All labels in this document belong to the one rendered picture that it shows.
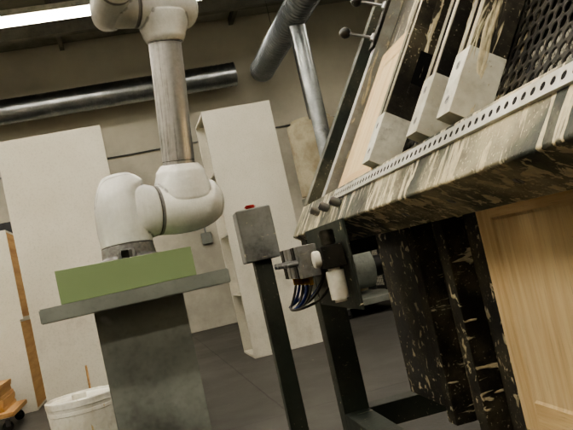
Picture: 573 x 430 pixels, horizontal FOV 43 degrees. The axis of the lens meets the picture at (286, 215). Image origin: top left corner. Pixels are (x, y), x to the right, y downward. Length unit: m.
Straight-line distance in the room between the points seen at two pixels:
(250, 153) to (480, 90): 4.88
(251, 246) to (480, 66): 1.35
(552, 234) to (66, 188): 3.43
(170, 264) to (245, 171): 4.08
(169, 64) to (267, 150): 3.89
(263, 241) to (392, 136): 0.86
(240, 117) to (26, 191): 2.25
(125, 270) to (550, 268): 1.09
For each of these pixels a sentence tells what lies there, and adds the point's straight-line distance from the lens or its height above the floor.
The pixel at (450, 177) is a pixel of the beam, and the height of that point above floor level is 0.81.
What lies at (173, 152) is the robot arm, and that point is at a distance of 2.27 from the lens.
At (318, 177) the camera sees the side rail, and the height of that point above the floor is 0.99.
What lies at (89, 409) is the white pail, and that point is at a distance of 3.15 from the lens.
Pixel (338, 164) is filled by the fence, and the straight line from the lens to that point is 2.38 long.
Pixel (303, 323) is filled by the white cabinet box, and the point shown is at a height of 0.18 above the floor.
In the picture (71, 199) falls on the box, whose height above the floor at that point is 1.35.
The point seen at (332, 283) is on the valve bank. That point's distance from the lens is 1.91.
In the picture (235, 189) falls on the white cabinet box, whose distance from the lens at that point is 6.04.
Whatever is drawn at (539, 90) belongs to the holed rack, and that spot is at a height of 0.88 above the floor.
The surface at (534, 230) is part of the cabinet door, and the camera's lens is 1.52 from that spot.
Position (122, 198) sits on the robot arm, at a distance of 2.18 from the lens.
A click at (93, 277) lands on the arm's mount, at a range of 2.03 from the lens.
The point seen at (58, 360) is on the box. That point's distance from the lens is 4.47.
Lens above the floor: 0.74
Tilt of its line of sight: 3 degrees up
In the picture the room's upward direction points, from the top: 13 degrees counter-clockwise
